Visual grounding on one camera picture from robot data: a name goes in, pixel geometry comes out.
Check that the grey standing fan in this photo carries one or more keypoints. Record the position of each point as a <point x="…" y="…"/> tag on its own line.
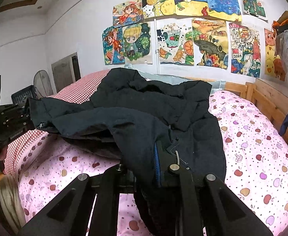
<point x="42" y="84"/>

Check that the pink apple-print bedsheet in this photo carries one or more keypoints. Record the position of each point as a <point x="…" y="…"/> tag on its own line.
<point x="256" y="162"/>

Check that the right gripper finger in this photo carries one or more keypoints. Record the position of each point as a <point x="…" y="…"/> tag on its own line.
<point x="160" y="163"/>

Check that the landscape cliff drawing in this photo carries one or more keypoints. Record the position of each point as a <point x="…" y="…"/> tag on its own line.
<point x="210" y="36"/>

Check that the black plastic crate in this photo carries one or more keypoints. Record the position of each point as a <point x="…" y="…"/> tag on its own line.
<point x="20" y="97"/>

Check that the yellow bear drawing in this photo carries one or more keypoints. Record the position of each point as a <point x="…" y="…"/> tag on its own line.
<point x="273" y="64"/>

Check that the orange plush toy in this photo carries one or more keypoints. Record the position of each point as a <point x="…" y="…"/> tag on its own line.
<point x="281" y="24"/>

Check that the moon night drawing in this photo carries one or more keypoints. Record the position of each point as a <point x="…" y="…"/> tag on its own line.
<point x="158" y="8"/>

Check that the fruit drink drawing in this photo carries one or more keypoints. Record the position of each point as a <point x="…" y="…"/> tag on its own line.
<point x="175" y="41"/>

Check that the red checkered quilt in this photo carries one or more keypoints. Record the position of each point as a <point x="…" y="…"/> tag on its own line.
<point x="42" y="113"/>

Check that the blond boy drawing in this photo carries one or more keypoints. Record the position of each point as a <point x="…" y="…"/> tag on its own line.
<point x="137" y="44"/>

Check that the wooden bed frame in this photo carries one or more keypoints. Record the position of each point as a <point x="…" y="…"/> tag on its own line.
<point x="264" y="98"/>

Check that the anime girl swimming drawing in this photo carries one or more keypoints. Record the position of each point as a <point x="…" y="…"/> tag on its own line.
<point x="113" y="47"/>

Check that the black large jacket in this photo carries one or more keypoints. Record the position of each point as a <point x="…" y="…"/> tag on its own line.
<point x="126" y="116"/>

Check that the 2024 dragon drawing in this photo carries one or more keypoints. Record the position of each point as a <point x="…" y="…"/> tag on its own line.
<point x="246" y="53"/>

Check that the grey wall door panel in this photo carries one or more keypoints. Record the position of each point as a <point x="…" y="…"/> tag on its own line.
<point x="66" y="71"/>

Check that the reclining girl drawing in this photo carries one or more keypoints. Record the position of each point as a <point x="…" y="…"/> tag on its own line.
<point x="127" y="13"/>

